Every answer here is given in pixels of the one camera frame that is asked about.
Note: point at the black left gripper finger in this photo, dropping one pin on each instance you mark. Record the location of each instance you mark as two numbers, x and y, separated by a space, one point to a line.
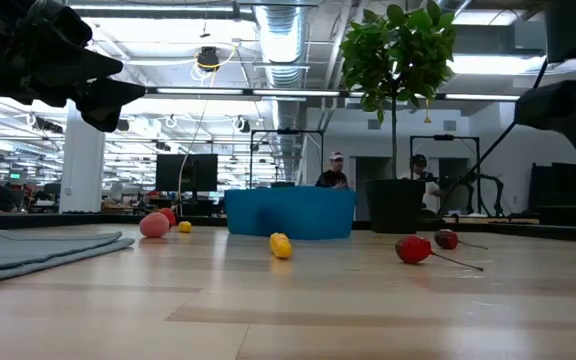
100 66
105 102

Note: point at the red toy tomato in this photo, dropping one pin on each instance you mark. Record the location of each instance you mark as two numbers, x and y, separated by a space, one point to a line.
170 215

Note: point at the pink toy peach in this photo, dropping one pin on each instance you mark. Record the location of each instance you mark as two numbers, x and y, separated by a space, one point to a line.
153 226

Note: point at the short yellow toy banana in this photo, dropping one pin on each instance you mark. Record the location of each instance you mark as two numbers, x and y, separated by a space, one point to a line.
184 227

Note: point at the dark red cherry with stem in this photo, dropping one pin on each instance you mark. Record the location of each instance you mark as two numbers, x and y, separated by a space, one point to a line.
446 239
413 249

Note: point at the grey cloth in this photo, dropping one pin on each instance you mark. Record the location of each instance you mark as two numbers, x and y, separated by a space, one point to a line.
28 255

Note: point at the blue plastic tupperware container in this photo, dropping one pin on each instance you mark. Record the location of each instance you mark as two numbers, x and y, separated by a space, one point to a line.
290 212

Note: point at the yellow toy corn cob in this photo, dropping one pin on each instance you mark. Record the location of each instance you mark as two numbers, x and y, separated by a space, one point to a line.
281 246

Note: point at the black cabinet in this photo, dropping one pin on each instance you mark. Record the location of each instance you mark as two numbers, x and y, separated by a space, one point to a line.
558 190

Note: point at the white building column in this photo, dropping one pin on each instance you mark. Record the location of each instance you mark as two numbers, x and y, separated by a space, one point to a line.
82 165

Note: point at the black monitor back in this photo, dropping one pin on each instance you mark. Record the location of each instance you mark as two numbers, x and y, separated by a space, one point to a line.
168 172

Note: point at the green exit sign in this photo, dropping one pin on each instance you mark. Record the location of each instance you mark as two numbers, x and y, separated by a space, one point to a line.
15 176

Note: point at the yellow hanging pendant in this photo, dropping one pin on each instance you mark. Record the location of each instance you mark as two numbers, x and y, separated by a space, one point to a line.
426 119

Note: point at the green plant in black pot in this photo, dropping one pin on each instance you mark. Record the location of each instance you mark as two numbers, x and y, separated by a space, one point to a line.
393 205

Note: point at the black overhead camera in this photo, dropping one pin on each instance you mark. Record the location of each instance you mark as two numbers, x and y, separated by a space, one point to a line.
208 57

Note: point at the black aluminium table frame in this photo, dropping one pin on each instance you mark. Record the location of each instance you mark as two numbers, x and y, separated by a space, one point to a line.
43 220

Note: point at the black rig frame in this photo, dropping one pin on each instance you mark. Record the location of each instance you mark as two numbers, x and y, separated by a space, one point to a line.
288 131
443 137

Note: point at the silver ventilation duct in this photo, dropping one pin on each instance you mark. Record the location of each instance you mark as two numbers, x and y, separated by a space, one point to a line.
283 40

